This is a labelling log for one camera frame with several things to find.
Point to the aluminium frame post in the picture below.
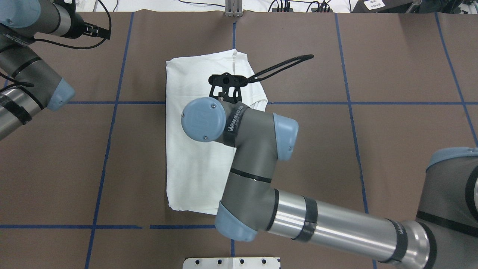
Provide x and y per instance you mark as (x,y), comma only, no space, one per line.
(233,8)

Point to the white long-sleeve printed shirt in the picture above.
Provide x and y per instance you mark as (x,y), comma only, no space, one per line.
(196,172)

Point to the white camera mast pedestal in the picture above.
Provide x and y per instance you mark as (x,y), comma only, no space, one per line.
(232,263)

